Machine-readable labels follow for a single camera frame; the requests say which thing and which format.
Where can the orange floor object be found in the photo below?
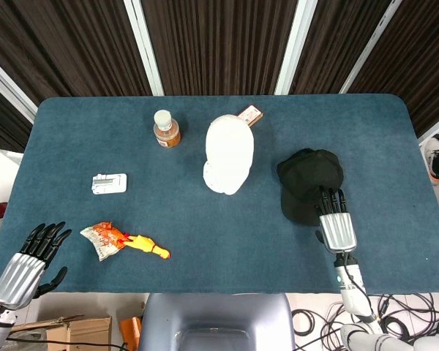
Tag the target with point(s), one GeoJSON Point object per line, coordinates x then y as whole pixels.
{"type": "Point", "coordinates": [131, 331]}

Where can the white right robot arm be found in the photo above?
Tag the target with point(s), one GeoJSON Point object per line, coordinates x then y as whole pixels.
{"type": "Point", "coordinates": [355, 296]}

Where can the dark brown curtain panel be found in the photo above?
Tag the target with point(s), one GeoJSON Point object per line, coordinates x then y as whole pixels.
{"type": "Point", "coordinates": [336, 40]}
{"type": "Point", "coordinates": [66, 44]}
{"type": "Point", "coordinates": [420, 62]}
{"type": "Point", "coordinates": [223, 44]}

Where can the yellow rubber chicken toy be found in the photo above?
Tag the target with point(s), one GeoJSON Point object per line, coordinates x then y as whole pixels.
{"type": "Point", "coordinates": [146, 245]}

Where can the white folding phone stand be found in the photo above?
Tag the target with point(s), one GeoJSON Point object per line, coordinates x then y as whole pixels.
{"type": "Point", "coordinates": [109, 184]}

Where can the brown cardboard box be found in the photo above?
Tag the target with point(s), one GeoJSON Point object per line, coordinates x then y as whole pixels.
{"type": "Point", "coordinates": [80, 334]}

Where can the clear jar with white lid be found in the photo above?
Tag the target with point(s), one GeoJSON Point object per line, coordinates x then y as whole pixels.
{"type": "Point", "coordinates": [166, 133]}

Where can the white mannequin head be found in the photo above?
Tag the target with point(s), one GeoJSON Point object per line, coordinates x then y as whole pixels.
{"type": "Point", "coordinates": [228, 153]}

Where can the orange white snack bag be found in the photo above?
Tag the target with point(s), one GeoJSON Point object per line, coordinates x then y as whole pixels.
{"type": "Point", "coordinates": [100, 239]}

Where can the black baseball cap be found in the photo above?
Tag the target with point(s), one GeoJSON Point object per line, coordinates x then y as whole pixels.
{"type": "Point", "coordinates": [309, 172]}

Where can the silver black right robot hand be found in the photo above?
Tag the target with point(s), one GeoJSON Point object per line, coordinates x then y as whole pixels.
{"type": "Point", "coordinates": [337, 232]}

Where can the white frame post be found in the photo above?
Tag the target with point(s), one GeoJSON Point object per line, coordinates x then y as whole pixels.
{"type": "Point", "coordinates": [437, 126]}
{"type": "Point", "coordinates": [7, 87]}
{"type": "Point", "coordinates": [144, 47]}
{"type": "Point", "coordinates": [371, 47]}
{"type": "Point", "coordinates": [294, 47]}

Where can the blue table cloth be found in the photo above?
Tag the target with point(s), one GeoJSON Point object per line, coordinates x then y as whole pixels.
{"type": "Point", "coordinates": [219, 226]}

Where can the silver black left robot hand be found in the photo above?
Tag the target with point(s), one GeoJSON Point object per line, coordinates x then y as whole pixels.
{"type": "Point", "coordinates": [20, 272]}

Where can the small brown pink box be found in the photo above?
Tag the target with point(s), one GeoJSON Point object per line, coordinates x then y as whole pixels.
{"type": "Point", "coordinates": [252, 115]}

